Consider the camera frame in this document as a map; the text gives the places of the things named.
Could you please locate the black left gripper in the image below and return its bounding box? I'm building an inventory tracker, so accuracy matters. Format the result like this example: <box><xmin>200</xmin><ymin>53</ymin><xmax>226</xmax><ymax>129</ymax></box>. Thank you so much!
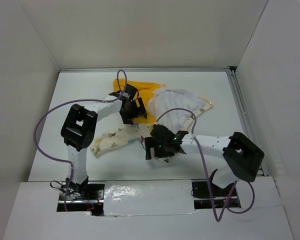
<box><xmin>119</xmin><ymin>97</ymin><xmax>147</xmax><ymax>125</ymax></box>

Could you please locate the yellow and white kids jacket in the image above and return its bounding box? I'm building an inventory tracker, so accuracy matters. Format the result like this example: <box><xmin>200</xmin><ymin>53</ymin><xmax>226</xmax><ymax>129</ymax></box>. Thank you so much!
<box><xmin>90</xmin><ymin>80</ymin><xmax>213</xmax><ymax>158</ymax></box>

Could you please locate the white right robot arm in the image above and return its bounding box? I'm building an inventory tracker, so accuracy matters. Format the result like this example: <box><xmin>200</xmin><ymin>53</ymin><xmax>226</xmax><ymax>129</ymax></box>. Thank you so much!
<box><xmin>144</xmin><ymin>124</ymin><xmax>265</xmax><ymax>196</ymax></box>

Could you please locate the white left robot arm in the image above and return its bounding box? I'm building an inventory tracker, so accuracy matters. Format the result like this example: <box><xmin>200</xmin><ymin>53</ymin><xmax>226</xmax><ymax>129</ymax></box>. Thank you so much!
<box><xmin>60</xmin><ymin>84</ymin><xmax>147</xmax><ymax>200</ymax></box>

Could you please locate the white taped front panel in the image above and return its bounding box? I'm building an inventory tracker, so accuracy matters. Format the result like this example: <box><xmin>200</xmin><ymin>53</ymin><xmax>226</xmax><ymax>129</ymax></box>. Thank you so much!
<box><xmin>103</xmin><ymin>180</ymin><xmax>196</xmax><ymax>217</ymax></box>

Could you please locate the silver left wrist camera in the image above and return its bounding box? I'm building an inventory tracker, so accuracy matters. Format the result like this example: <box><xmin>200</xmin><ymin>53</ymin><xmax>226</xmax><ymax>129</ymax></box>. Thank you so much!
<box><xmin>122</xmin><ymin>92</ymin><xmax>130</xmax><ymax>98</ymax></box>

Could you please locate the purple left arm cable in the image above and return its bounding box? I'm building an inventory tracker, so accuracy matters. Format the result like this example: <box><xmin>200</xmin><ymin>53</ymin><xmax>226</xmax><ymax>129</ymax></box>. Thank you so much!
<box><xmin>33</xmin><ymin>69</ymin><xmax>128</xmax><ymax>211</ymax></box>

